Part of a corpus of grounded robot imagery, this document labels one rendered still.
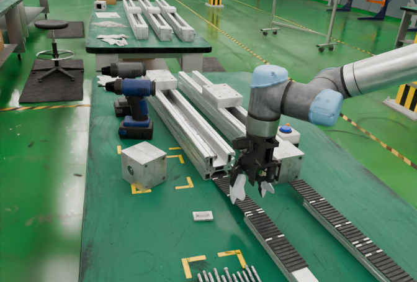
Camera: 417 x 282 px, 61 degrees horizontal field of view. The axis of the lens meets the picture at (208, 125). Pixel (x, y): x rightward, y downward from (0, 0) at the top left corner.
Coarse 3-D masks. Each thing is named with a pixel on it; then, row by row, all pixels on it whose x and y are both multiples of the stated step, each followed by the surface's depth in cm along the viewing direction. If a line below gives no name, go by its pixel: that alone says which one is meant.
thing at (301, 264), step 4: (300, 260) 77; (304, 260) 77; (288, 264) 76; (292, 264) 76; (296, 264) 76; (300, 264) 76; (304, 264) 76; (288, 268) 75; (292, 268) 75; (296, 268) 75; (300, 268) 75
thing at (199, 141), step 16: (160, 96) 145; (176, 96) 147; (160, 112) 145; (176, 112) 132; (192, 112) 132; (176, 128) 127; (192, 128) 127; (208, 128) 122; (192, 144) 113; (208, 144) 119; (224, 144) 112; (192, 160) 115; (208, 160) 105; (224, 160) 110; (208, 176) 109
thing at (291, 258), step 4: (288, 256) 78; (292, 256) 78; (296, 256) 78; (300, 256) 78; (280, 260) 77; (284, 260) 77; (288, 260) 77; (292, 260) 77; (296, 260) 77; (284, 264) 76
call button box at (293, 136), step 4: (280, 132) 128; (284, 132) 127; (288, 132) 127; (292, 132) 128; (296, 132) 128; (280, 136) 125; (284, 136) 125; (288, 136) 125; (292, 136) 126; (296, 136) 127; (284, 140) 125; (288, 140) 126; (292, 140) 127; (296, 140) 128; (292, 144) 128; (296, 144) 129
